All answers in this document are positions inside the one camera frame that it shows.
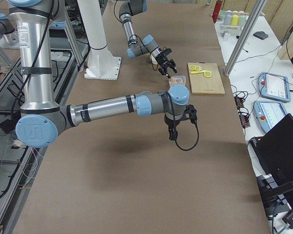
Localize lemon slice top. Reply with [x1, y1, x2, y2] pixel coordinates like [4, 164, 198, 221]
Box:
[203, 70, 212, 78]

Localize clear plastic egg box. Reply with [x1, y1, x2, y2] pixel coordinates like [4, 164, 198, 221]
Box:
[168, 75, 186, 87]

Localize bamboo cutting board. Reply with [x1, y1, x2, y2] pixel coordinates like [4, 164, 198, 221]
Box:
[188, 63, 225, 95]

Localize teach pendant near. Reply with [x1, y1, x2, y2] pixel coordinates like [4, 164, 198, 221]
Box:
[253, 101, 287, 133]

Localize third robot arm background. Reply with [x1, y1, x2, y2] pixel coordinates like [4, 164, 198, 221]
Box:
[0, 13, 19, 46]

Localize yellow plastic knife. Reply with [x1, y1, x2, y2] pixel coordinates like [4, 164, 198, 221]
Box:
[190, 70, 206, 74]

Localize aluminium frame post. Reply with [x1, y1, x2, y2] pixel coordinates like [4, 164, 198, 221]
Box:
[224, 0, 267, 77]

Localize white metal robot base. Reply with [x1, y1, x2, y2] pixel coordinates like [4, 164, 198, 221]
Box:
[84, 49, 122, 80]

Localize black camera cable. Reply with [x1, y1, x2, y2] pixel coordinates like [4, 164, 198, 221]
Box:
[173, 120, 200, 152]

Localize white round bowl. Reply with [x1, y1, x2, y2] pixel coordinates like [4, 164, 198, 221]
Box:
[150, 55, 158, 65]

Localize black power strip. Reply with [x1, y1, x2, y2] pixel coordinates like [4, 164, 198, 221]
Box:
[234, 96, 251, 129]

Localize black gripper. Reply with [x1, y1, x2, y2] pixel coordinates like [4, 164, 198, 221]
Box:
[164, 113, 186, 141]
[155, 52, 177, 78]

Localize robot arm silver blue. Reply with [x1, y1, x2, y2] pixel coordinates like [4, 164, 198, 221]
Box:
[7, 0, 194, 151]
[117, 0, 177, 78]

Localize black monitor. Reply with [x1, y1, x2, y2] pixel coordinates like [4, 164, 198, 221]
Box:
[250, 114, 293, 210]

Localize teach pendant far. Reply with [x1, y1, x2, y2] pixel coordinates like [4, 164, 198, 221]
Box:
[258, 72, 291, 103]

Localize grey cup lying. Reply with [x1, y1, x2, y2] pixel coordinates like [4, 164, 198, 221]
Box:
[223, 12, 232, 25]

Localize teach pendant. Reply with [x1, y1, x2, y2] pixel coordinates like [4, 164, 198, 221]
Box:
[253, 101, 287, 133]
[258, 72, 291, 103]

